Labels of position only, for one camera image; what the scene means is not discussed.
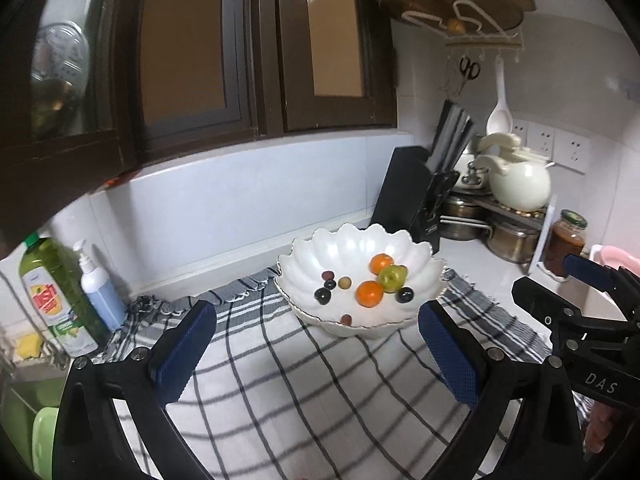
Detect green apple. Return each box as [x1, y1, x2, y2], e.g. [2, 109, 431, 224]
[378, 264, 408, 294]

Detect orange mandarin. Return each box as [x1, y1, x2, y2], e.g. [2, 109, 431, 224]
[356, 280, 385, 309]
[369, 254, 395, 275]

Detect yellow-brown longan fruit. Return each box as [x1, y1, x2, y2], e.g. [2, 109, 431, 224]
[337, 276, 352, 289]

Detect large dark plum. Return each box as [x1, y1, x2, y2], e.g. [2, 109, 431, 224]
[314, 287, 332, 306]

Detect person right hand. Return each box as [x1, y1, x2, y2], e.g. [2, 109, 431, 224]
[585, 402, 616, 454]

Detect pink colander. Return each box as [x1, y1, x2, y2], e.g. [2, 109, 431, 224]
[589, 245, 640, 275]

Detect green plastic basin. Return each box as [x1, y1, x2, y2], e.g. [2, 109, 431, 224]
[32, 406, 58, 480]

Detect glass jar red sauce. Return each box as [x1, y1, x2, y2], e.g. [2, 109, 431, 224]
[544, 209, 588, 278]

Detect stainless steel pot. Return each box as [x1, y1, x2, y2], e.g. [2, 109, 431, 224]
[439, 195, 492, 240]
[487, 217, 539, 264]

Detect yellow sponge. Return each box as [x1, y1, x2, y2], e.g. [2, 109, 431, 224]
[15, 333, 43, 360]

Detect cream ceramic teapot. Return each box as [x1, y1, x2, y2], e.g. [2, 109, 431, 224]
[474, 133, 552, 212]

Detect blue pump soap bottle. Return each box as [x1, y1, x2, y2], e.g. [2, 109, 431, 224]
[73, 240, 127, 333]

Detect white pot with lid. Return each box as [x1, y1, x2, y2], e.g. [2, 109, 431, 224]
[454, 150, 489, 194]

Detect green dish soap bottle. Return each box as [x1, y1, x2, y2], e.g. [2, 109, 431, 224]
[18, 232, 111, 358]

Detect white hanging spoon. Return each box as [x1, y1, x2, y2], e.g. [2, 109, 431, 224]
[486, 54, 513, 134]

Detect black white checked cloth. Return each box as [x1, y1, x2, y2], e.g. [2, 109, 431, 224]
[92, 264, 594, 480]

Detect black knife block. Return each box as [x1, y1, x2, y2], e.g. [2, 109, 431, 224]
[370, 99, 474, 254]

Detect white scalloped ceramic bowl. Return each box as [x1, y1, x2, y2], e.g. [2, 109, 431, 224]
[276, 223, 447, 339]

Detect black scissors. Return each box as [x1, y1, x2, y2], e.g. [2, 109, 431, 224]
[458, 55, 482, 94]

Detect dark frying pan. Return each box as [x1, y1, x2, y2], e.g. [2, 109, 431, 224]
[30, 22, 90, 141]

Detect wall power outlets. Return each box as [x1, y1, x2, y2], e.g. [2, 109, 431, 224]
[513, 119, 590, 174]

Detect white wire hanging rack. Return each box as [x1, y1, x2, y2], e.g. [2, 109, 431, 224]
[351, 0, 537, 59]

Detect brown window frame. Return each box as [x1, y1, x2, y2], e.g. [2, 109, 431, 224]
[1, 0, 397, 255]

